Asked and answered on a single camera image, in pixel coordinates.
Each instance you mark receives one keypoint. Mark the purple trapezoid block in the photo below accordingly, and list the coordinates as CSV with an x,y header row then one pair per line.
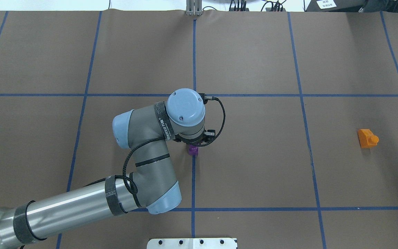
x,y
193,150

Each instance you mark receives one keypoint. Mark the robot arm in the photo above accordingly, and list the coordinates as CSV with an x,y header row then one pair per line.
x,y
147,179

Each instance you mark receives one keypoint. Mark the orange trapezoid block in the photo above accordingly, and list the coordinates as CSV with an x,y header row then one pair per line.
x,y
367,139

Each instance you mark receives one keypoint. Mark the aluminium frame post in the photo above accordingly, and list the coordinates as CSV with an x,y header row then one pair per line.
x,y
194,7

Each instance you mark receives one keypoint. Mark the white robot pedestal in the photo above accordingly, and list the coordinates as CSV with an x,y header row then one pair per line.
x,y
192,243

